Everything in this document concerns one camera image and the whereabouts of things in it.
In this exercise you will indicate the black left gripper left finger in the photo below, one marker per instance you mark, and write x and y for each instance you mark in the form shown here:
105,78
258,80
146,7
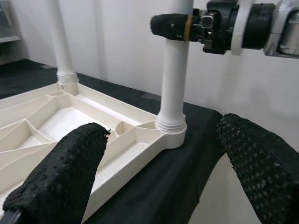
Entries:
60,177

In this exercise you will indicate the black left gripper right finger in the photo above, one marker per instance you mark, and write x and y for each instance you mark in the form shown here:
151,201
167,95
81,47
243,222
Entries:
264,168

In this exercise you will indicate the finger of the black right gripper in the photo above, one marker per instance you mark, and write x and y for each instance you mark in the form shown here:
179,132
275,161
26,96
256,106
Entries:
170,26

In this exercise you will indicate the white plastic table leg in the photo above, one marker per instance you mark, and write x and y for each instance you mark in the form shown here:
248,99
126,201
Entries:
174,81
63,46

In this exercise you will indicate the white plastic children table top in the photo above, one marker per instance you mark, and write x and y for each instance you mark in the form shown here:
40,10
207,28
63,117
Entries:
174,140

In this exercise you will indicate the black table cloth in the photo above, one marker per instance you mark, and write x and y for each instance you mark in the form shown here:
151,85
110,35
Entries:
163,186

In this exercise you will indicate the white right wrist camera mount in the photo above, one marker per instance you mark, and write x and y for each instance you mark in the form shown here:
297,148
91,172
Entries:
240,28

